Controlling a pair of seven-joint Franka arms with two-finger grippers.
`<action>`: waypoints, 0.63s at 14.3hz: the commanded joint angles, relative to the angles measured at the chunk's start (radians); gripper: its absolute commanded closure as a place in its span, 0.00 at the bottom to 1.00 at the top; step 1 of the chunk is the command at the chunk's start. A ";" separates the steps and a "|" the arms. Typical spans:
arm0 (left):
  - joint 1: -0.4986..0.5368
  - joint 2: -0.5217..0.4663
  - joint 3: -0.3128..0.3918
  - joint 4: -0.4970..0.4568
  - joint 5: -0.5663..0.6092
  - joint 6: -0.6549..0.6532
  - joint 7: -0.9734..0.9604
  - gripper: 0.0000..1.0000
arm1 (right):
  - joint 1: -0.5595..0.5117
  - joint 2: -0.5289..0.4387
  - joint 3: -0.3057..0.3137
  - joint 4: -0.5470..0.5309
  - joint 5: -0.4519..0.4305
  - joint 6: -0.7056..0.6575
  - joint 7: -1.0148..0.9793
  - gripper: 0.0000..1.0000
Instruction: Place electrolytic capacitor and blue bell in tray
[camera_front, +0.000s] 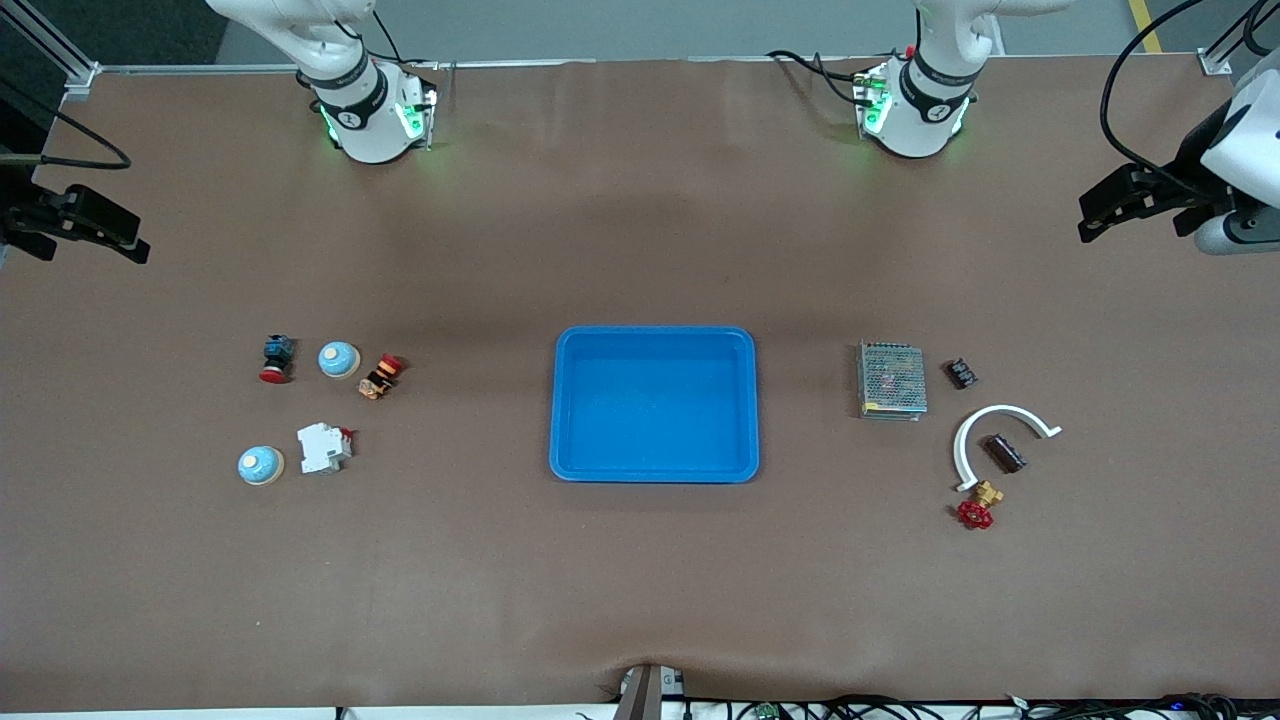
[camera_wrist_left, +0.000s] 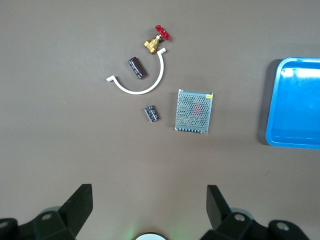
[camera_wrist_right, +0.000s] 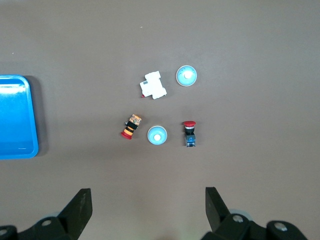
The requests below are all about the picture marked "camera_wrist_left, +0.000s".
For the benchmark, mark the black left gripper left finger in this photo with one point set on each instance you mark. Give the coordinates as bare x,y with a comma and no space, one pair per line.
72,212

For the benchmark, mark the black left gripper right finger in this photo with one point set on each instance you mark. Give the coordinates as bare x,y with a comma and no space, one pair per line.
220,212

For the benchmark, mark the short dark electrolytic capacitor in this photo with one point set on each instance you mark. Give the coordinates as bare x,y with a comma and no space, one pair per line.
152,113

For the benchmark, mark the blue plastic tray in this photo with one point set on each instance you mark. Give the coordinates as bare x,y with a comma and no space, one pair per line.
295,105

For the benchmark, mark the metal mesh power supply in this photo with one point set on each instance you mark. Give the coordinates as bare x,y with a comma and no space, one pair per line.
193,112

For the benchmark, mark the white semicircular pipe clamp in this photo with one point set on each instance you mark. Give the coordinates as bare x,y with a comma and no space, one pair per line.
162,67

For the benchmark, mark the brass valve red handwheel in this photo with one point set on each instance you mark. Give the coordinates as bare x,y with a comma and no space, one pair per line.
151,45

